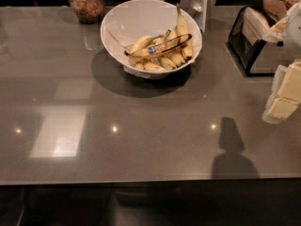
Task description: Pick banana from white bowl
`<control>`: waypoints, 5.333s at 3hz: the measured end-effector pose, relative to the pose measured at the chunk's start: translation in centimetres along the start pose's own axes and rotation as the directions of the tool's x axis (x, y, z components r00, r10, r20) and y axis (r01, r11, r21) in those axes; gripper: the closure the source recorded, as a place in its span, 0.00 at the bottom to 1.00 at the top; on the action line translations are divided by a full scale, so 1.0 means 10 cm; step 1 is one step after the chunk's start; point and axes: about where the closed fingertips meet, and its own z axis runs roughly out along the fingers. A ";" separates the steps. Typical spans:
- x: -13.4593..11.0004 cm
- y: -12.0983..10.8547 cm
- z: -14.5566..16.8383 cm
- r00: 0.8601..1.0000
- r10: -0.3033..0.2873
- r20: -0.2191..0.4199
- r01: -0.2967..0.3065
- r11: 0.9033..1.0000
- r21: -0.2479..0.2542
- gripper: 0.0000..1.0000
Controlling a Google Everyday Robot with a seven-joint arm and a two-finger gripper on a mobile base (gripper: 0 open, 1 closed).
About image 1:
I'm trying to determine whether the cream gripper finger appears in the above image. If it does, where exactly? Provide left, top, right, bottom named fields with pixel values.
left=262, top=95, right=298, bottom=124

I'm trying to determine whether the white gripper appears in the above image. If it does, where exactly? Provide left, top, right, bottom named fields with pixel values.
left=272, top=2, right=301, bottom=104

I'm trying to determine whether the dark bruised banana with sticker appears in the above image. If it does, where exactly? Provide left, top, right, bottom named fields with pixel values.
left=124, top=34, right=192, bottom=60

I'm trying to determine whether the yellow banana bunch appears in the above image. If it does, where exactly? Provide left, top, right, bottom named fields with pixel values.
left=128, top=5, right=193, bottom=73

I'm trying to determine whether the white ceramic bowl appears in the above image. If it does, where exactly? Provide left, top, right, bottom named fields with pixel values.
left=100, top=0, right=202, bottom=79

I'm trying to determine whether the white upright stand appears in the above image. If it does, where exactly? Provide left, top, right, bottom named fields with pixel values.
left=180, top=0, right=216, bottom=32

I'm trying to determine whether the left glass jar of nuts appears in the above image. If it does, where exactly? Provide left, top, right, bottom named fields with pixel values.
left=69, top=0, right=105, bottom=24

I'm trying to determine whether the black wire bread basket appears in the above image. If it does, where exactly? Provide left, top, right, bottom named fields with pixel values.
left=226, top=5, right=294, bottom=78

